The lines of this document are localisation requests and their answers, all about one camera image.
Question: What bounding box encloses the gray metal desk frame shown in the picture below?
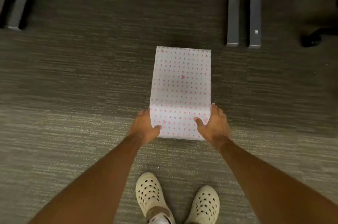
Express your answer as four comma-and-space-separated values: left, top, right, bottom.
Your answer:
248, 0, 276, 49

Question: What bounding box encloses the cream perforated right clog shoe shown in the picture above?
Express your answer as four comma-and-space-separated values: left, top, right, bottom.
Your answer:
184, 185, 220, 224

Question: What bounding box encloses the cream perforated clog shoe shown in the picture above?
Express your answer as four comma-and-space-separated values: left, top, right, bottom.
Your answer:
184, 185, 220, 224
135, 172, 176, 224

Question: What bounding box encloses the person's left hand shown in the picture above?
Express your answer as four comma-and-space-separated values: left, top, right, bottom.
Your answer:
128, 108, 163, 146

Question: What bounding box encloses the person's right forearm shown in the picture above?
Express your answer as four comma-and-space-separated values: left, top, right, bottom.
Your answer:
214, 136, 338, 224

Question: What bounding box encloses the white pink-hearted paper box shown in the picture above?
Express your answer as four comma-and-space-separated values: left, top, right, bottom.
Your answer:
149, 46, 212, 141

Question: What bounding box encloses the person's right hand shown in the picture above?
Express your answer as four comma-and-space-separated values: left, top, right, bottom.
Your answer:
193, 103, 233, 151

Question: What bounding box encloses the cream perforated left clog shoe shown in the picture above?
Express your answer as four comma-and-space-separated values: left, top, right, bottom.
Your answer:
135, 172, 176, 224

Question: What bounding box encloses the person's left forearm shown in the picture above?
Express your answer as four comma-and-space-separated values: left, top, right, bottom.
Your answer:
27, 132, 148, 224

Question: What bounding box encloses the white sock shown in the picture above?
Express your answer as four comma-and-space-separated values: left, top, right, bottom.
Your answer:
154, 215, 171, 224

